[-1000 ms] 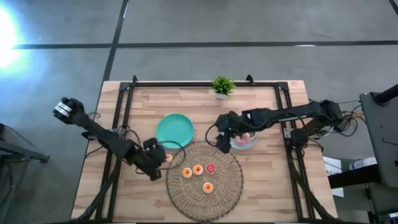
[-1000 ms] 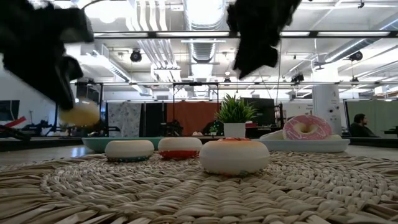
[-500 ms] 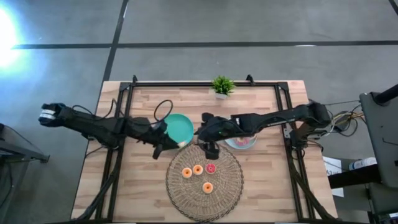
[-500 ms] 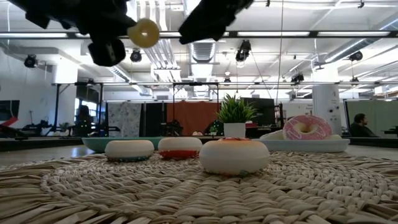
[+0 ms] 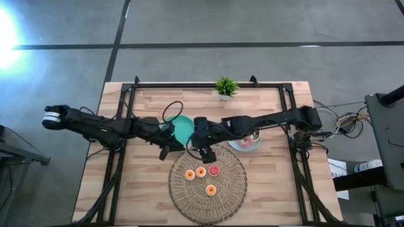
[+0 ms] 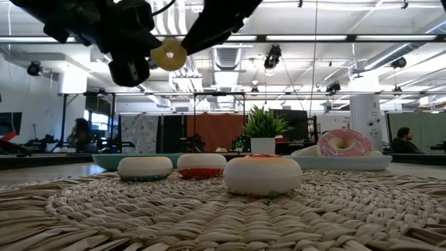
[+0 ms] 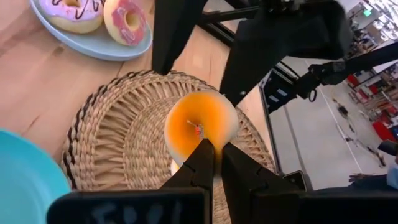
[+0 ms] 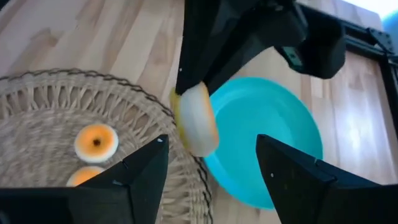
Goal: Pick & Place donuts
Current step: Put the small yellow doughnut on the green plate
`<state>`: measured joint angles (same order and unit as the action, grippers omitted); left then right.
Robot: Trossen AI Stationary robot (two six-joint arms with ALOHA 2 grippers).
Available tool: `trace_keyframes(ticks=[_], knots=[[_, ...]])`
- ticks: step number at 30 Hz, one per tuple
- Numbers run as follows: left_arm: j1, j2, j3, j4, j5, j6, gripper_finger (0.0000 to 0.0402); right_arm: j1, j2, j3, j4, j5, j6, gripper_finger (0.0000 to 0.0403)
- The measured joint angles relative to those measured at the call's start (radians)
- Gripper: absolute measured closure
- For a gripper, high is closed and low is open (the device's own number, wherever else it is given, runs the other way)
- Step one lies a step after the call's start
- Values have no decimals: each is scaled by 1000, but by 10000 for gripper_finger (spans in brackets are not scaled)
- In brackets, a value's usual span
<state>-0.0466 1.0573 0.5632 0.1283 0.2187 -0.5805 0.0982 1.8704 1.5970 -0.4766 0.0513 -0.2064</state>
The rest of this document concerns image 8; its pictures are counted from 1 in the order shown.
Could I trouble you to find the small yellow iced toy donut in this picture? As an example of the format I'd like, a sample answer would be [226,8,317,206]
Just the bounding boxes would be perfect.
[170,81,220,157]

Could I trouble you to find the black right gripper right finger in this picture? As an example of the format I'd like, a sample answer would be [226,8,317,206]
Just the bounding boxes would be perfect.
[256,134,398,224]

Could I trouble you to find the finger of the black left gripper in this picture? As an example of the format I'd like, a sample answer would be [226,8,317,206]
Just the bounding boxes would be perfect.
[175,0,237,95]
[207,18,274,94]

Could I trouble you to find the black metal table frame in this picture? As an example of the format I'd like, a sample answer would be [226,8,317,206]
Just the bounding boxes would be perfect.
[298,2,398,141]

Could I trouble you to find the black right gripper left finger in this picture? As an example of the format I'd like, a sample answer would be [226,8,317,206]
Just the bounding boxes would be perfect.
[0,134,170,224]

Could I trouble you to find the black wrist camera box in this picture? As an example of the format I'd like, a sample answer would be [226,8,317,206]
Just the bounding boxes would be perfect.
[273,6,346,80]

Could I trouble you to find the green round plate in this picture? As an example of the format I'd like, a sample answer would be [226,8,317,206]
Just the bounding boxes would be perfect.
[203,77,324,210]

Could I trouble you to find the round woven wicker placemat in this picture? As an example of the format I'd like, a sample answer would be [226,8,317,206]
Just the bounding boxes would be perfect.
[0,68,214,224]

